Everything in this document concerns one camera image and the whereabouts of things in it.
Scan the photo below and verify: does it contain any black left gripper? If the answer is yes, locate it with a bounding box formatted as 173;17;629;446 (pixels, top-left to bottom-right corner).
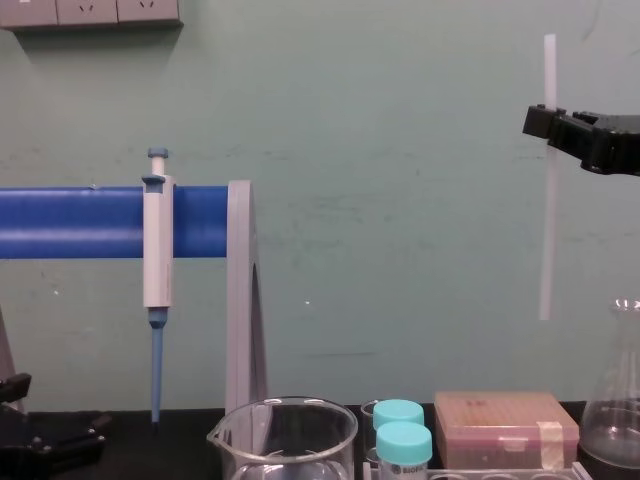
0;371;113;480

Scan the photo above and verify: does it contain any clear glass conical flask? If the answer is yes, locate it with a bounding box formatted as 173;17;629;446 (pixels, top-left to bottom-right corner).
579;297;640;480

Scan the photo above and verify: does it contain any grey wall socket panel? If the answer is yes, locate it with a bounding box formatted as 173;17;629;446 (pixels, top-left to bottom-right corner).
0;0;183;33

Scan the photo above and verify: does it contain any small clear glass vial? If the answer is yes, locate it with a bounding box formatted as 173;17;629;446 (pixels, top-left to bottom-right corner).
360;398;382;463

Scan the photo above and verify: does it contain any teal capped sample tube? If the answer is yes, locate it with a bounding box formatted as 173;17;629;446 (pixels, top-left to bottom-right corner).
374;420;434;480
371;398;426;432

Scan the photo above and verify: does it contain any white plastic stirring rod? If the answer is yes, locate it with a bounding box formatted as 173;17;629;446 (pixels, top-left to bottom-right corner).
538;33;558;322

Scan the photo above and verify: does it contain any clear plastic tube rack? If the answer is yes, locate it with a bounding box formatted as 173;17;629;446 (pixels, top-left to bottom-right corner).
361;460;592;480

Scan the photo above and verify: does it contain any orange pipette tip box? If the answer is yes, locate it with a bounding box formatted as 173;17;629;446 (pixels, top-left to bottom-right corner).
433;390;582;473

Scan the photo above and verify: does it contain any clear glass beaker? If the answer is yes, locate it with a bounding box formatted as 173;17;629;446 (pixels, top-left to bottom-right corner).
205;396;360;480

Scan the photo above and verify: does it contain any beige tape strip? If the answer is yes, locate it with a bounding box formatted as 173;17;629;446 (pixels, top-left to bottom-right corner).
536;420;565;472

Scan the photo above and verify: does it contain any white and blue pipette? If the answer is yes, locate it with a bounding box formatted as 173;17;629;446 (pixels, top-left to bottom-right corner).
140;146;176;436

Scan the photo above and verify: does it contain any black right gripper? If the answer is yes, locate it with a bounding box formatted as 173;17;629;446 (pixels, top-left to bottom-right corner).
521;103;640;177

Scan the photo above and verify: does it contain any grey pipette stand support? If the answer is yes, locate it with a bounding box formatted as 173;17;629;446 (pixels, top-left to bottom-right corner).
224;179;270;417

